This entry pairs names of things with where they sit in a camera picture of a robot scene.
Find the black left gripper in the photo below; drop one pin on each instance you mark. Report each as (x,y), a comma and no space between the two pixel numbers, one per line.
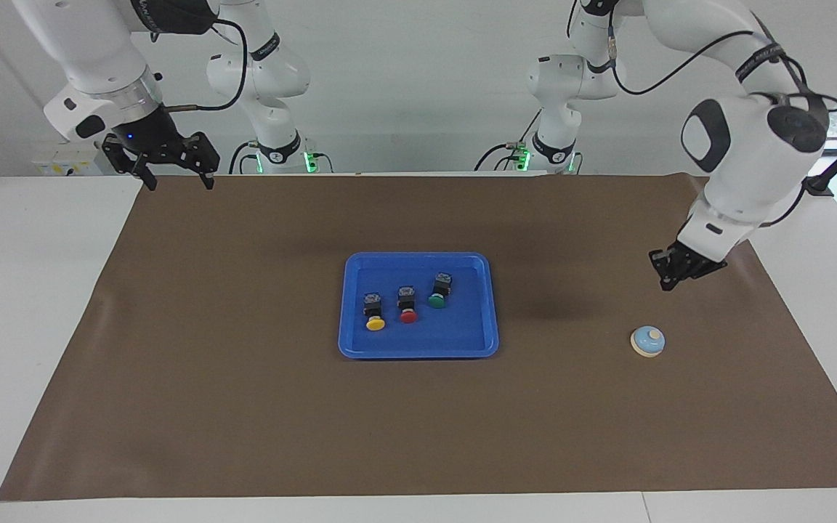
(687,260)

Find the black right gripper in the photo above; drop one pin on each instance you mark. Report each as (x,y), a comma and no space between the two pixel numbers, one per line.
(153,142)

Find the light blue call bell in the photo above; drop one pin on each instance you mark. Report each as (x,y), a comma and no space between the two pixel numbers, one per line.
(647,343)

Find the green push button switch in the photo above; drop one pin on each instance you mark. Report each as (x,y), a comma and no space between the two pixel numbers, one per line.
(439,290)

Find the yellow push button switch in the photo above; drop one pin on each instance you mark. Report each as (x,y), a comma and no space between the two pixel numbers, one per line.
(374,312)

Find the red push button switch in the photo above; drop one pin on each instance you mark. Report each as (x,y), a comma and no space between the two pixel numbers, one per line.
(407,305)

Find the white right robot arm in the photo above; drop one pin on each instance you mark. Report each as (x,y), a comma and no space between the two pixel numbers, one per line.
(91,51)

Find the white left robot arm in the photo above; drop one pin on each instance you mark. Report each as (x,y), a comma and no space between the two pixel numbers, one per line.
(745,160)

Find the blue plastic tray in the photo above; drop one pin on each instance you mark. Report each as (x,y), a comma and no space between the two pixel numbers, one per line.
(462,334)

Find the brown table mat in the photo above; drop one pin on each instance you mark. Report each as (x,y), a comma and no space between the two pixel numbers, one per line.
(418,436)

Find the white wall socket box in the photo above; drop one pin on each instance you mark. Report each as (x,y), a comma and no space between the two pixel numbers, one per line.
(62,163)

